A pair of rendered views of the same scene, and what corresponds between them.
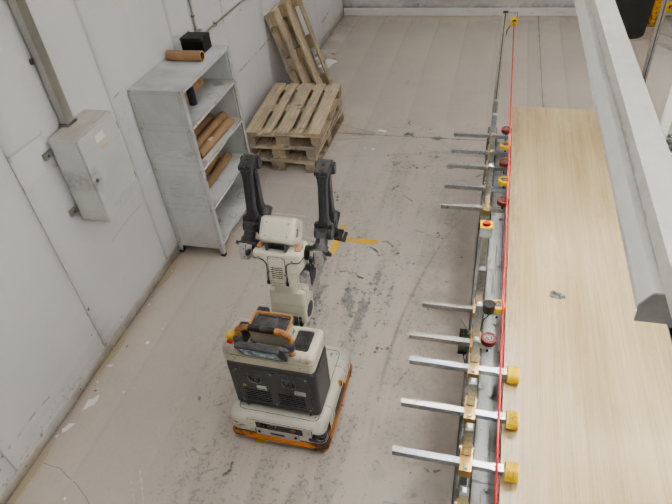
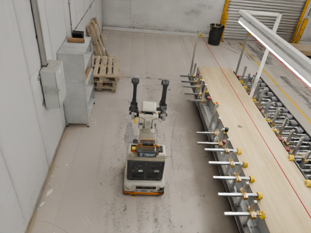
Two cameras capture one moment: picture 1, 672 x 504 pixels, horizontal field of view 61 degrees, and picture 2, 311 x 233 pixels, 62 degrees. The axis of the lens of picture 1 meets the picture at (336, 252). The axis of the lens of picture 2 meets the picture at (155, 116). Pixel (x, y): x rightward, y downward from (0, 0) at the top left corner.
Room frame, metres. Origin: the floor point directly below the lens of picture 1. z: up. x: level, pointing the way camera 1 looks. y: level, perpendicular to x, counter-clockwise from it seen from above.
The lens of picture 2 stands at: (-0.36, 1.47, 3.32)
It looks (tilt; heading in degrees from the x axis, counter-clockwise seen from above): 35 degrees down; 335
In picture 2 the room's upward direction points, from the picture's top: 6 degrees clockwise
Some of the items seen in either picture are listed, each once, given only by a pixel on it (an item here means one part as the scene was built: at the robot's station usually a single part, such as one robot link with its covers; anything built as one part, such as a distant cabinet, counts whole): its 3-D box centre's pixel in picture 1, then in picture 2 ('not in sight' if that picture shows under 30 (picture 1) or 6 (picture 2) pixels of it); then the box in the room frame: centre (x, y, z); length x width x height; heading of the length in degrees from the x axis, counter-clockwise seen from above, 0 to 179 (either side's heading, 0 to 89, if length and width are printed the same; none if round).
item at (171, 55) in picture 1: (184, 55); (76, 39); (4.49, 1.03, 1.59); 0.30 x 0.08 x 0.08; 72
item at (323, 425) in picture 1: (293, 389); (144, 173); (2.26, 0.36, 0.16); 0.67 x 0.64 x 0.25; 161
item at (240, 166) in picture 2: (465, 457); (236, 176); (1.25, -0.46, 0.92); 0.04 x 0.04 x 0.48; 72
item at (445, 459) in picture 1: (451, 460); (233, 178); (1.23, -0.39, 0.95); 0.50 x 0.04 x 0.04; 72
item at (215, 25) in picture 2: (632, 7); (215, 34); (8.01, -4.49, 0.36); 0.59 x 0.58 x 0.73; 162
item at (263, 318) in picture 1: (271, 329); (147, 145); (2.15, 0.40, 0.87); 0.23 x 0.15 x 0.11; 71
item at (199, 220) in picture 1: (203, 152); (78, 82); (4.38, 1.05, 0.78); 0.90 x 0.45 x 1.55; 162
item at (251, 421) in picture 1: (279, 427); (146, 187); (1.95, 0.45, 0.23); 0.41 x 0.02 x 0.08; 71
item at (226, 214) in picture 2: not in sight; (240, 214); (0.78, -0.18, 0.95); 0.36 x 0.03 x 0.03; 72
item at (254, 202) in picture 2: not in sight; (248, 214); (0.78, -0.31, 0.88); 0.04 x 0.04 x 0.48; 72
